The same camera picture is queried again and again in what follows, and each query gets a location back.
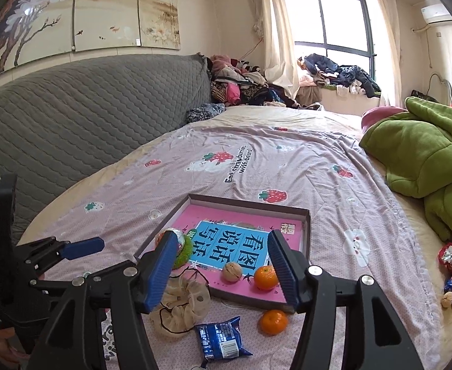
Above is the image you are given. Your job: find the flower wall painting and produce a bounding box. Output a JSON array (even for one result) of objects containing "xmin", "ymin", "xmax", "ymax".
[{"xmin": 0, "ymin": 0, "xmax": 182, "ymax": 83}]

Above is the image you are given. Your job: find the small red snack pack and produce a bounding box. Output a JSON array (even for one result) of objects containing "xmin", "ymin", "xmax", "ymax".
[{"xmin": 154, "ymin": 228, "xmax": 186, "ymax": 251}]

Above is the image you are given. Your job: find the small tangerine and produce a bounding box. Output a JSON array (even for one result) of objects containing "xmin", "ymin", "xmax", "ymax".
[{"xmin": 259, "ymin": 309, "xmax": 289, "ymax": 336}]

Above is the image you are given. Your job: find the cream curtain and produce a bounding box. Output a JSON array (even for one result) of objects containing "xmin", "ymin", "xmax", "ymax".
[
  {"xmin": 245, "ymin": 0, "xmax": 301, "ymax": 106},
  {"xmin": 370, "ymin": 0, "xmax": 404, "ymax": 109}
]

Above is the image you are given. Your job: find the dark patterned cloth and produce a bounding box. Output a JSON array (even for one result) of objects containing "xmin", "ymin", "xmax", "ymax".
[{"xmin": 185, "ymin": 103, "xmax": 226, "ymax": 124}]

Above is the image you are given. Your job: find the cream organza scrunchie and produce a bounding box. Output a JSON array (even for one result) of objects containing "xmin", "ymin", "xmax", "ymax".
[{"xmin": 149, "ymin": 268, "xmax": 212, "ymax": 338}]

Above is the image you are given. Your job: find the pile of mixed clothes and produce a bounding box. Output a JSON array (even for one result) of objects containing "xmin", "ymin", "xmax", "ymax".
[{"xmin": 206, "ymin": 54, "xmax": 299, "ymax": 109}]

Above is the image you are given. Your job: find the walnut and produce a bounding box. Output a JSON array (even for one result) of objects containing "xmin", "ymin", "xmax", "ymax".
[{"xmin": 221, "ymin": 262, "xmax": 243, "ymax": 284}]

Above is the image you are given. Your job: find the grey cardboard box tray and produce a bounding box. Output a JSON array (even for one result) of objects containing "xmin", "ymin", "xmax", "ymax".
[{"xmin": 133, "ymin": 194, "xmax": 312, "ymax": 315}]

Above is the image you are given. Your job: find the pile of dark clothes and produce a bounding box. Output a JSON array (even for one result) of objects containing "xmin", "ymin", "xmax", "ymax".
[{"xmin": 297, "ymin": 53, "xmax": 382, "ymax": 99}]

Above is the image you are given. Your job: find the green fleece blanket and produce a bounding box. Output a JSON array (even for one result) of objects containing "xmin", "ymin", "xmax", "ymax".
[{"xmin": 359, "ymin": 96, "xmax": 452, "ymax": 245}]

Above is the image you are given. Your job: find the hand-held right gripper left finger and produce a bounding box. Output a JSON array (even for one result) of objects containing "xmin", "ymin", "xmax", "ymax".
[{"xmin": 27, "ymin": 231, "xmax": 179, "ymax": 370}]

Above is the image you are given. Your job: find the grey quilted headboard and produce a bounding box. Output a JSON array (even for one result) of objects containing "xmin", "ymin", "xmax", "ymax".
[{"xmin": 0, "ymin": 54, "xmax": 213, "ymax": 247}]

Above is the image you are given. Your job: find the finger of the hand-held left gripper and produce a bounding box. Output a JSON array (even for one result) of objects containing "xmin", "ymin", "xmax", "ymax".
[
  {"xmin": 16, "ymin": 237, "xmax": 105, "ymax": 274},
  {"xmin": 27, "ymin": 272, "xmax": 78, "ymax": 295}
]

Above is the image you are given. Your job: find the white air conditioner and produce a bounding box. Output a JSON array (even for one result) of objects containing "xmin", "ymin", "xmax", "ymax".
[{"xmin": 420, "ymin": 4, "xmax": 452, "ymax": 24}]

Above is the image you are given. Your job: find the pink pillow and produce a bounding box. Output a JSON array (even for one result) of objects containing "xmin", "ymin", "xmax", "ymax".
[{"xmin": 360, "ymin": 106, "xmax": 409, "ymax": 132}]

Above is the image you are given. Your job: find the pink strawberry printed quilt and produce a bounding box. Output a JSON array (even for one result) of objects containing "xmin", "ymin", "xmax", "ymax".
[{"xmin": 16, "ymin": 125, "xmax": 448, "ymax": 370}]

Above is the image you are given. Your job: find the blue biscuit packet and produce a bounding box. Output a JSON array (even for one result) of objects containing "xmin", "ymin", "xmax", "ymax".
[{"xmin": 195, "ymin": 316, "xmax": 253, "ymax": 363}]

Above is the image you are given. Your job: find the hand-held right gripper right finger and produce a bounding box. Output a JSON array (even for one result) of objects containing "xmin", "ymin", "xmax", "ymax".
[{"xmin": 267, "ymin": 229, "xmax": 423, "ymax": 370}]

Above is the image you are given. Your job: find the red candy wrapper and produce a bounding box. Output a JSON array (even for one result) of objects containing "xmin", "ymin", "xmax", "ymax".
[{"xmin": 438, "ymin": 243, "xmax": 452, "ymax": 276}]

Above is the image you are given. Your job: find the large tangerine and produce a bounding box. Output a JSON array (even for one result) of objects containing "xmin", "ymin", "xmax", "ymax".
[{"xmin": 254, "ymin": 265, "xmax": 279, "ymax": 291}]

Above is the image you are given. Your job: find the pink picture book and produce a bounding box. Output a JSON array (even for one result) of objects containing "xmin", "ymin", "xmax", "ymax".
[{"xmin": 164, "ymin": 205, "xmax": 305, "ymax": 305}]

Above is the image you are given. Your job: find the beige bed sheet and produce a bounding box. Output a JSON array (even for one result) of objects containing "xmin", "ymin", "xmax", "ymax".
[{"xmin": 16, "ymin": 104, "xmax": 452, "ymax": 359}]

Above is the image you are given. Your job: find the green fuzzy hair ring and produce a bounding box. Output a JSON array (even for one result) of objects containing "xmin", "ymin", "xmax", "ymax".
[{"xmin": 172, "ymin": 235, "xmax": 193, "ymax": 269}]

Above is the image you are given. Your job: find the window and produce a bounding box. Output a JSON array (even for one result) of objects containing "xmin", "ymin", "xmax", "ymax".
[{"xmin": 280, "ymin": 0, "xmax": 377, "ymax": 89}]

